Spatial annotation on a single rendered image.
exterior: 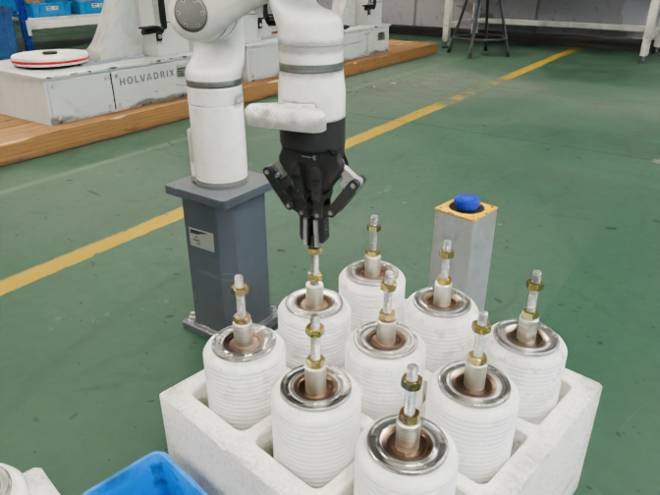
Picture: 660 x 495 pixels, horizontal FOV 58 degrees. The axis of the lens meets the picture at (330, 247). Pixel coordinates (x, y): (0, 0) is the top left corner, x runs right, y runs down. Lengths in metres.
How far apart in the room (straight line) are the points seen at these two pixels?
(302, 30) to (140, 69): 2.19
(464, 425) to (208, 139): 0.62
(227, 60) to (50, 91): 1.61
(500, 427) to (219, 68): 0.68
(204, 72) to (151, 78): 1.85
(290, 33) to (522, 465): 0.51
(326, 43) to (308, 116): 0.08
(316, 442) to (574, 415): 0.31
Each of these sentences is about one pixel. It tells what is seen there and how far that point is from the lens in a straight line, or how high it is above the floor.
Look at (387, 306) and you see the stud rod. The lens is 0.68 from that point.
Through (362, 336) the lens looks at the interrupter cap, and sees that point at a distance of 0.71.
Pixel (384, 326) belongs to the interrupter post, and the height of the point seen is 0.28.
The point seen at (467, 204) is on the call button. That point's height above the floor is 0.33.
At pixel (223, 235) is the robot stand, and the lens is 1.04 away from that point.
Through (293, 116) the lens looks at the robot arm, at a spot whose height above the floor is 0.51.
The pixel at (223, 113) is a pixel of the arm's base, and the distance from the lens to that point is 1.00.
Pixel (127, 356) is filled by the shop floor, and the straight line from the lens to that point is 1.17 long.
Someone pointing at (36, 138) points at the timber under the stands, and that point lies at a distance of 2.46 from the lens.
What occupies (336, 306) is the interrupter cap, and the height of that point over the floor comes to 0.25.
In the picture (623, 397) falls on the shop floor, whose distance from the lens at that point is 1.13.
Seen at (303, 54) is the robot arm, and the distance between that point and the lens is 0.63.
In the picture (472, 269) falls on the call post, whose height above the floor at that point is 0.23.
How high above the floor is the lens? 0.65
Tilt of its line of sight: 26 degrees down
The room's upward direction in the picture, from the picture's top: straight up
